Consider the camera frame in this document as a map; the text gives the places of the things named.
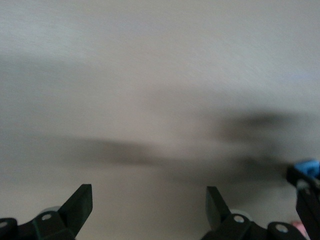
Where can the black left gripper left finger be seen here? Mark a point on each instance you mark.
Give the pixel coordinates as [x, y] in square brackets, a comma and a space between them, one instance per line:
[75, 212]

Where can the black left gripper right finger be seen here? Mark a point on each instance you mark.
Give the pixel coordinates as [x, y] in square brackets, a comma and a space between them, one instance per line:
[225, 225]

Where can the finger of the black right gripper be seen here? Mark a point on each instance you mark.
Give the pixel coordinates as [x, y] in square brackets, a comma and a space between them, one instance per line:
[310, 207]

